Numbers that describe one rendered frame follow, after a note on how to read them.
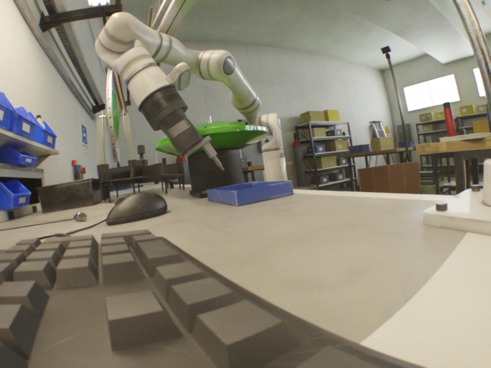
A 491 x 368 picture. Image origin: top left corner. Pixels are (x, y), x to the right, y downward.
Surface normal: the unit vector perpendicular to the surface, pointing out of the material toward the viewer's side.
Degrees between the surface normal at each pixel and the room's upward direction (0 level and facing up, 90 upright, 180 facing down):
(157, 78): 79
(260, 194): 90
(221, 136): 155
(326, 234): 0
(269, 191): 90
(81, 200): 93
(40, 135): 92
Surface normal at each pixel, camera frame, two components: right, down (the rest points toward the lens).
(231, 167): 0.61, -0.04
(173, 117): 0.36, 0.18
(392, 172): -0.24, 0.10
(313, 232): -0.14, -0.99
